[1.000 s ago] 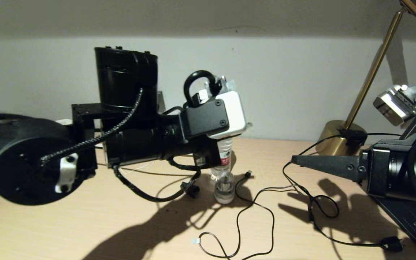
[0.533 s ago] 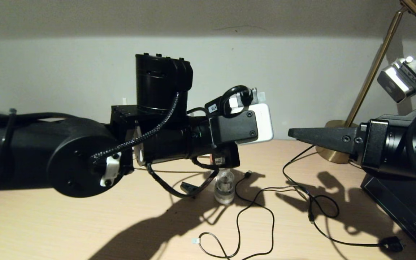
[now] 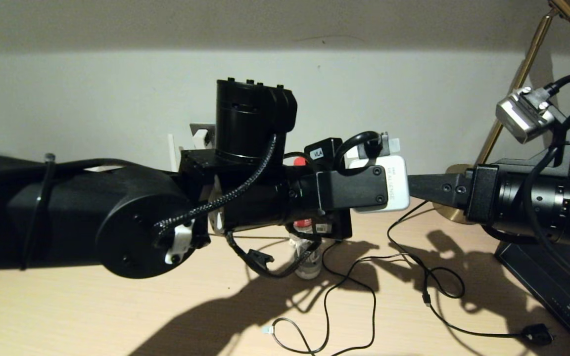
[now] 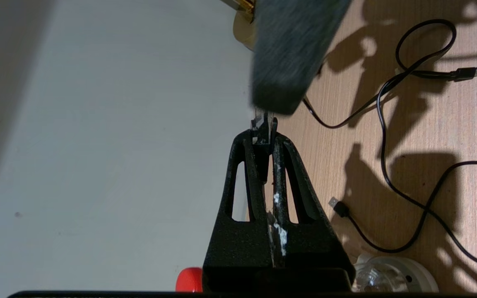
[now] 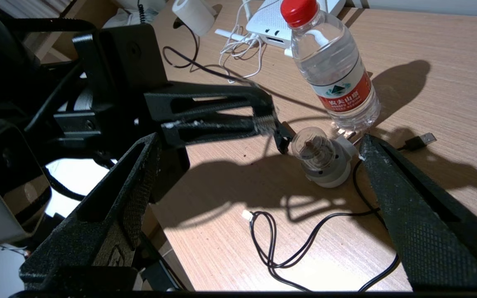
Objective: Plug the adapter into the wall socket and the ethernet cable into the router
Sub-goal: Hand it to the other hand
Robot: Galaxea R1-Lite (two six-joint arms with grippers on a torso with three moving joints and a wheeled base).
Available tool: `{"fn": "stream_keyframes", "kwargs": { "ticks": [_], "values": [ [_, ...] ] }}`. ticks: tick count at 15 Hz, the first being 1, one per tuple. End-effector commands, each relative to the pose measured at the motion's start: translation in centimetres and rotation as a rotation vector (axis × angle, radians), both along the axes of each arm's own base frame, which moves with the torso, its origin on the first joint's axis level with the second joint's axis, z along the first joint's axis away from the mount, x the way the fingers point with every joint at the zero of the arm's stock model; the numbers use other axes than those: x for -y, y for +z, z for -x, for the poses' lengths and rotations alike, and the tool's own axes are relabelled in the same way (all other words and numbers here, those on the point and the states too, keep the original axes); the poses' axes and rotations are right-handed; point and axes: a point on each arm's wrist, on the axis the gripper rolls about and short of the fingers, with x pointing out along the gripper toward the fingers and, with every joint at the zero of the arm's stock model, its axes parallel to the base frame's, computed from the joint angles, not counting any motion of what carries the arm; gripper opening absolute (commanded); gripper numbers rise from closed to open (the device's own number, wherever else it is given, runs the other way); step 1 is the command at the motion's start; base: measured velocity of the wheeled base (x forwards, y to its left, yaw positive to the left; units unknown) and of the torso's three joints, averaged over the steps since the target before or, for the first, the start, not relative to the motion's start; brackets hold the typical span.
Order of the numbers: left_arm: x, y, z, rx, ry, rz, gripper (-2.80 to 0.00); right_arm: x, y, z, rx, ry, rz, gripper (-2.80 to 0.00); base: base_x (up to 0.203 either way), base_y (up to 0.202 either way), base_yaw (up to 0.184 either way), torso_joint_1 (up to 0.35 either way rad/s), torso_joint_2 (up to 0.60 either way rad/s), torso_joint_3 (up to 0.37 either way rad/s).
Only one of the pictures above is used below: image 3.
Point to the brass desk lamp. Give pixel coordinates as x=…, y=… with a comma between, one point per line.
x=529, y=54

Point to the water bottle with red cap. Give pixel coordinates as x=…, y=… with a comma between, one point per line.
x=305, y=225

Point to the dark blue box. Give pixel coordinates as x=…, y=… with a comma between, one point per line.
x=562, y=296

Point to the small black clip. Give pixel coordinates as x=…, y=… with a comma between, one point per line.
x=260, y=258

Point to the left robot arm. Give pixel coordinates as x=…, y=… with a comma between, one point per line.
x=67, y=217

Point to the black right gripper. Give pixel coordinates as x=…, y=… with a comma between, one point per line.
x=483, y=193

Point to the grey wall socket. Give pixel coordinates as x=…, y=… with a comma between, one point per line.
x=196, y=127

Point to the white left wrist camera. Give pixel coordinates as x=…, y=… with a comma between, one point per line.
x=398, y=185

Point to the white power adapter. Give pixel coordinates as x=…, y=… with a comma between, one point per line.
x=205, y=141

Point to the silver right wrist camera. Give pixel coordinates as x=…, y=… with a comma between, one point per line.
x=525, y=116

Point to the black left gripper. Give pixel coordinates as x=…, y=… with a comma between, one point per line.
x=305, y=198

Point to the white router with antennas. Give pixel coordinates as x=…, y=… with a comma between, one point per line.
x=172, y=148

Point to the small glass dome night light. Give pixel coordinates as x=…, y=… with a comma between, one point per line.
x=309, y=269

